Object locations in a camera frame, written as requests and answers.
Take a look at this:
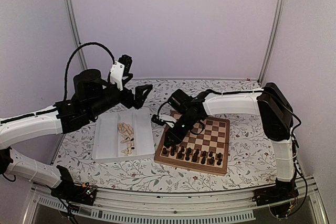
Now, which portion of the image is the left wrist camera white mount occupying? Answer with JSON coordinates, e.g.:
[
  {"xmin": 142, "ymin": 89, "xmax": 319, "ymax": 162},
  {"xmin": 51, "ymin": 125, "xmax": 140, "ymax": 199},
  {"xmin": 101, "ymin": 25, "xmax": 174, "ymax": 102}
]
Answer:
[{"xmin": 107, "ymin": 55, "xmax": 132, "ymax": 91}]

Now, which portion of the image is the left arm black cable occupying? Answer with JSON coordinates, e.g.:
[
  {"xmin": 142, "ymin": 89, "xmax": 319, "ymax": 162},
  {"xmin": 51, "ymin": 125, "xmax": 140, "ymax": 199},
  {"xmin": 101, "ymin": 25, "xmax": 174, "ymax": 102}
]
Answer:
[{"xmin": 64, "ymin": 41, "xmax": 116, "ymax": 101}]

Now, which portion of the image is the aluminium frame post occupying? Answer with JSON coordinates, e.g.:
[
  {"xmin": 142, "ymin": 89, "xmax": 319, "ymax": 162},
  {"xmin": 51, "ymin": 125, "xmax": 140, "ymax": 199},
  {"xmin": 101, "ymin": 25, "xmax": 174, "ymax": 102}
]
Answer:
[
  {"xmin": 258, "ymin": 0, "xmax": 285, "ymax": 84},
  {"xmin": 59, "ymin": 0, "xmax": 89, "ymax": 71}
]

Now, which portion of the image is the dark rook chess piece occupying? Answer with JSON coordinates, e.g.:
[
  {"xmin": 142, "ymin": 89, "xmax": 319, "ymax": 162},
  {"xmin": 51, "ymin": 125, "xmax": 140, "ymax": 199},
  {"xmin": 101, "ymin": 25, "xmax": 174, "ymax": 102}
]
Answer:
[{"xmin": 217, "ymin": 158, "xmax": 223, "ymax": 166}]

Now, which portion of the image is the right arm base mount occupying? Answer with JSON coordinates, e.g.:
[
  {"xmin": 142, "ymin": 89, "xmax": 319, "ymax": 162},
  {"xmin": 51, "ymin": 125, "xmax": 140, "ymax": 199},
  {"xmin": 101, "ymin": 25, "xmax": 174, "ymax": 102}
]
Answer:
[{"xmin": 251, "ymin": 179, "xmax": 299, "ymax": 218}]

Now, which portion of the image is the wooden chess board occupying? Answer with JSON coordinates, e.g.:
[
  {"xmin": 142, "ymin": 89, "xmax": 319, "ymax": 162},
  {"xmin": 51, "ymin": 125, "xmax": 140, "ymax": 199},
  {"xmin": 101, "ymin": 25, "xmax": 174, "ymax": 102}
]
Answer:
[{"xmin": 154, "ymin": 117, "xmax": 230, "ymax": 176}]

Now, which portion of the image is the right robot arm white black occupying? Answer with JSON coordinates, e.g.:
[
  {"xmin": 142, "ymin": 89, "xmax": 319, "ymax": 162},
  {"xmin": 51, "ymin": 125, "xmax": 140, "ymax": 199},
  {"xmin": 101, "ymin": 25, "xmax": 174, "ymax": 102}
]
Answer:
[{"xmin": 164, "ymin": 82, "xmax": 297, "ymax": 201}]

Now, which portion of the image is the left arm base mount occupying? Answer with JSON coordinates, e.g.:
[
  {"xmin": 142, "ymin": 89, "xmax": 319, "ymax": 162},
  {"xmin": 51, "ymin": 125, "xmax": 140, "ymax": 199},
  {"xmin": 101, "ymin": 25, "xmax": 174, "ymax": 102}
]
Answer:
[{"xmin": 51, "ymin": 165, "xmax": 97, "ymax": 206}]

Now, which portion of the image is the pile of light chess pieces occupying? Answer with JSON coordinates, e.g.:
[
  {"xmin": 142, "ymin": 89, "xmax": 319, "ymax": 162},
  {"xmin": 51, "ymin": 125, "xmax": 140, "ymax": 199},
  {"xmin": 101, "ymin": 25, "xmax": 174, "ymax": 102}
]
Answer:
[{"xmin": 118, "ymin": 122, "xmax": 135, "ymax": 156}]

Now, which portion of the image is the white plastic compartment tray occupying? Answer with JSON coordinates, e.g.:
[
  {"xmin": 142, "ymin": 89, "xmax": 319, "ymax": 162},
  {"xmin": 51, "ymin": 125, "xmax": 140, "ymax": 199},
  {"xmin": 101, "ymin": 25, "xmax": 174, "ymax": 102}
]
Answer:
[{"xmin": 92, "ymin": 108, "xmax": 155, "ymax": 163}]

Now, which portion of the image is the left aluminium frame post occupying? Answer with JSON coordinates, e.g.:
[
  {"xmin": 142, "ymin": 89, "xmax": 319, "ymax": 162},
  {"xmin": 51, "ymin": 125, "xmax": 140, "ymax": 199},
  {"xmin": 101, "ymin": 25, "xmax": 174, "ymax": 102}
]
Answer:
[{"xmin": 59, "ymin": 0, "xmax": 89, "ymax": 71}]

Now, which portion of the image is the right aluminium frame post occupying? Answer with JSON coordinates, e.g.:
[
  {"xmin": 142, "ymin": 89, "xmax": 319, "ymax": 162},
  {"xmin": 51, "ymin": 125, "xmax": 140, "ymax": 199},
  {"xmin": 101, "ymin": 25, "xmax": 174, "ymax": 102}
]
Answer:
[{"xmin": 258, "ymin": 0, "xmax": 285, "ymax": 84}]

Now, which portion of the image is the dark knight chess piece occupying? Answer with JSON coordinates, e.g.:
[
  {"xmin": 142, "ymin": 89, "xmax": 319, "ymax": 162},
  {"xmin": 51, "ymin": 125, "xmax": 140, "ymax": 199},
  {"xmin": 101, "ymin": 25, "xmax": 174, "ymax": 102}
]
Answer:
[{"xmin": 208, "ymin": 157, "xmax": 214, "ymax": 165}]

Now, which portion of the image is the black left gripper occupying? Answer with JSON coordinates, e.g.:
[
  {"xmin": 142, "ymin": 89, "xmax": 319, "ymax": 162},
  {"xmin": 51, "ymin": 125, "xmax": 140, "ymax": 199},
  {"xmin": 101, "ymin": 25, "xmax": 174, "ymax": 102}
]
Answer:
[{"xmin": 88, "ymin": 83, "xmax": 152, "ymax": 119}]

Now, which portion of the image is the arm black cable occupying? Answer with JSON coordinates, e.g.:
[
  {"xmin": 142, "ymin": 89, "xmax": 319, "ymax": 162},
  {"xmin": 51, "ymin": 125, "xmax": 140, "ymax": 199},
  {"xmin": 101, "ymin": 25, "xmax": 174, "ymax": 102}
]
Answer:
[
  {"xmin": 156, "ymin": 102, "xmax": 205, "ymax": 134},
  {"xmin": 64, "ymin": 41, "xmax": 116, "ymax": 101}
]

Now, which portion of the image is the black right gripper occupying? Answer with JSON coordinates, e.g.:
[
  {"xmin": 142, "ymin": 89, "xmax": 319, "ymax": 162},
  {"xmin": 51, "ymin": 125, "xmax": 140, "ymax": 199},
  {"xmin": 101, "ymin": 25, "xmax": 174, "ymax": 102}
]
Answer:
[{"xmin": 163, "ymin": 113, "xmax": 199, "ymax": 147}]

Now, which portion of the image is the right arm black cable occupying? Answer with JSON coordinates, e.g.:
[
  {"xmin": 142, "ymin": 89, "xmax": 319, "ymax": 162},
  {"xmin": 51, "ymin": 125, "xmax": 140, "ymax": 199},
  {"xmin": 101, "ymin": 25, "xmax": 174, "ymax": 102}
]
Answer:
[{"xmin": 156, "ymin": 102, "xmax": 205, "ymax": 134}]

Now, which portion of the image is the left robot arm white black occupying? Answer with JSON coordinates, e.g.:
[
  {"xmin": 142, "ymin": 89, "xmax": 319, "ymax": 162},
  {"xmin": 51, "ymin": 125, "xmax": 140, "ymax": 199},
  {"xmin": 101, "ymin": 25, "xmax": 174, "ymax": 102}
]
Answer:
[{"xmin": 1, "ymin": 69, "xmax": 153, "ymax": 200}]

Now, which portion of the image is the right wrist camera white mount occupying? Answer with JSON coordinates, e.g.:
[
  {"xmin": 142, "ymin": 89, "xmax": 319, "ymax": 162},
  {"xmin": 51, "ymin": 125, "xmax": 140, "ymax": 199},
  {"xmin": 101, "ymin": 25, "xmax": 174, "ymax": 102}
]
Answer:
[{"xmin": 151, "ymin": 114, "xmax": 177, "ymax": 127}]

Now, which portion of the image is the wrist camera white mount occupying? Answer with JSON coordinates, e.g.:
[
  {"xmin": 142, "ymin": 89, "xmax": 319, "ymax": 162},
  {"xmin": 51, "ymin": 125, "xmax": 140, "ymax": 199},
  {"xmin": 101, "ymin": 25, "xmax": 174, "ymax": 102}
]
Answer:
[
  {"xmin": 107, "ymin": 55, "xmax": 132, "ymax": 91},
  {"xmin": 151, "ymin": 114, "xmax": 177, "ymax": 127}
]

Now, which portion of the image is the front aluminium rail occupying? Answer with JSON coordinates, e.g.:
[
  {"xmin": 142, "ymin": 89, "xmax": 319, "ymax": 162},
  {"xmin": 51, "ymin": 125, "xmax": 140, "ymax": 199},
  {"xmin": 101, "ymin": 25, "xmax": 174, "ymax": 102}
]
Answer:
[{"xmin": 23, "ymin": 176, "xmax": 329, "ymax": 223}]

